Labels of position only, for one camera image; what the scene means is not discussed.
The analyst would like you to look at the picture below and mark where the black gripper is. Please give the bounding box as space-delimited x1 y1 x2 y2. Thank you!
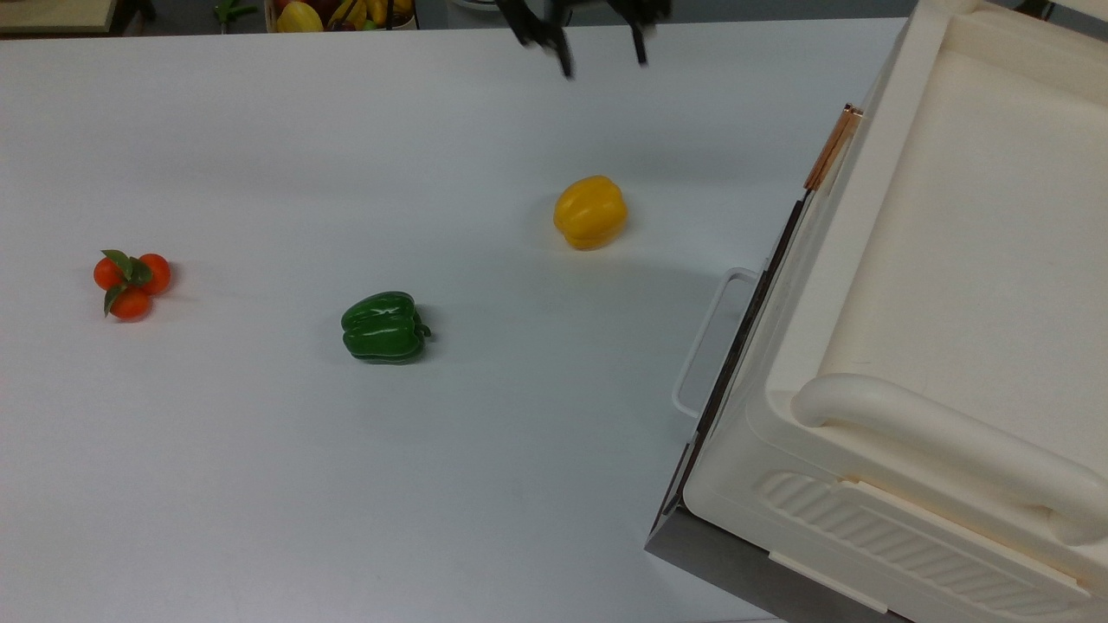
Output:
495 0 673 80

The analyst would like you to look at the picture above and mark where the copper door handle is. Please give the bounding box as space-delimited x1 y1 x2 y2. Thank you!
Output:
803 103 864 192

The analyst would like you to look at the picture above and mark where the light wooden side table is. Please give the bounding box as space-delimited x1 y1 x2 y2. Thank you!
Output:
0 0 119 36

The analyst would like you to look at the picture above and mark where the orange tangerine cluster with leaves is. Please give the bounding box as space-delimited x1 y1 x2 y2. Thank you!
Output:
93 249 172 322

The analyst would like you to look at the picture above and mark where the dark brown cabinet drawer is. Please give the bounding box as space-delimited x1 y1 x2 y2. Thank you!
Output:
643 190 914 623

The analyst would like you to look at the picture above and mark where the basket of mixed fruit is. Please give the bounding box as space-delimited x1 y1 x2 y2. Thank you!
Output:
265 0 419 34

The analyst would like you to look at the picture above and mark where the cream plastic cabinet body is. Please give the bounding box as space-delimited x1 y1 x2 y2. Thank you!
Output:
682 0 1108 623

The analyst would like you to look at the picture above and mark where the white drawer handle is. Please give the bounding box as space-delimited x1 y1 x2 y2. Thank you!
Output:
672 267 761 421

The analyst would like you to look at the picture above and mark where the yellow bell pepper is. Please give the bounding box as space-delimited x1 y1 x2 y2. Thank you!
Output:
553 175 629 252

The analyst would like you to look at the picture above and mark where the green bell pepper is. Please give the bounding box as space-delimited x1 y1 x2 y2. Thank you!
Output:
339 291 432 365

